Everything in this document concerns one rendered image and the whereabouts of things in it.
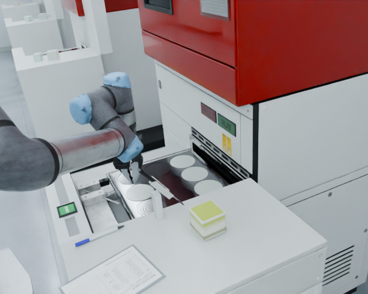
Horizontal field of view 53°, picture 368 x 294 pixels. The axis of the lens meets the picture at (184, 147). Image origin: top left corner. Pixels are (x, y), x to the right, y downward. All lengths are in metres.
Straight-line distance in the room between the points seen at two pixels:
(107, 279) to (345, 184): 1.02
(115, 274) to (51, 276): 1.51
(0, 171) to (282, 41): 0.81
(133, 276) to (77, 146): 0.35
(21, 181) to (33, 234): 2.13
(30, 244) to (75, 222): 1.58
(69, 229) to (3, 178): 0.50
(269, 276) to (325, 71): 0.67
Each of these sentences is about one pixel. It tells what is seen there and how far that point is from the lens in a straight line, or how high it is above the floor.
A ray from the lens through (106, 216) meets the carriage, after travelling 1.28.
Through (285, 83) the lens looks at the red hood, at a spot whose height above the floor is 1.26.
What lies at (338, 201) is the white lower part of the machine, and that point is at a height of 0.70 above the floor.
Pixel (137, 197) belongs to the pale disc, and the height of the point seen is 0.90.
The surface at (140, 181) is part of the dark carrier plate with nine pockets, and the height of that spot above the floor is 0.90.
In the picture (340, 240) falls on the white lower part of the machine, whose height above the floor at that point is 0.47.
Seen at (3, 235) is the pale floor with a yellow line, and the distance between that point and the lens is 2.90.
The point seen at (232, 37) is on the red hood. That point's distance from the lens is 1.05.
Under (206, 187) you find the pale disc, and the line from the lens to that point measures 1.31.
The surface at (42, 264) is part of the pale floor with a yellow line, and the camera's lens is 2.55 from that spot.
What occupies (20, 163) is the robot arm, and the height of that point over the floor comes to 1.36.
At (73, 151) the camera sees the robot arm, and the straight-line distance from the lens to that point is 0.78.
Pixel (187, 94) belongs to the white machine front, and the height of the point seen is 1.12.
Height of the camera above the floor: 1.65
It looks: 28 degrees down
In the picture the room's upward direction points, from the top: 5 degrees counter-clockwise
